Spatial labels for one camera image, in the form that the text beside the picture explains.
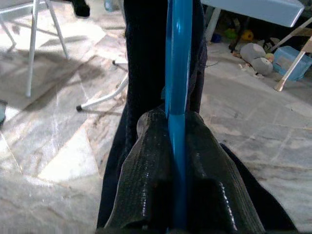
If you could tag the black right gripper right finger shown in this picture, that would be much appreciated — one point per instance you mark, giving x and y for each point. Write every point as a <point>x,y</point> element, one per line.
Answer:
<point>209,158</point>

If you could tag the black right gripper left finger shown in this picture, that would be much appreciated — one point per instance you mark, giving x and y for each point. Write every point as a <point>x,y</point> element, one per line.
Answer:
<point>146,170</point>

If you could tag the blue plastic hanger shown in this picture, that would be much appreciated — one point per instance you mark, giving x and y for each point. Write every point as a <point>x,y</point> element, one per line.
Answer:
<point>176,61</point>

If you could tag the navy garment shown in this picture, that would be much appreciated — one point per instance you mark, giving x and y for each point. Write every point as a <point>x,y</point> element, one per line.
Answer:
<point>143,61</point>

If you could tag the grey plush toy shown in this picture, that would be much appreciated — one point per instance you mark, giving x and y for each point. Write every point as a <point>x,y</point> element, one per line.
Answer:
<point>253,51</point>

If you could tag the blue plastic stool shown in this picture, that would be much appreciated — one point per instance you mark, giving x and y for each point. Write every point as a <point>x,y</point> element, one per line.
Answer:
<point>282,61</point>

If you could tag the green toy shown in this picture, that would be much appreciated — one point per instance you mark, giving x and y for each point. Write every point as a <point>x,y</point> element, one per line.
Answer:
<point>230,33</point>

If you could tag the yellow toy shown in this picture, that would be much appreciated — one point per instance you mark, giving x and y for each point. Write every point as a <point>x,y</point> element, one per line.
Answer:
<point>247,35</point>

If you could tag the light blue folding table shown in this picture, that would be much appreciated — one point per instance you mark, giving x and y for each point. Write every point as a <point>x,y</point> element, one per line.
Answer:
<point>256,9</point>

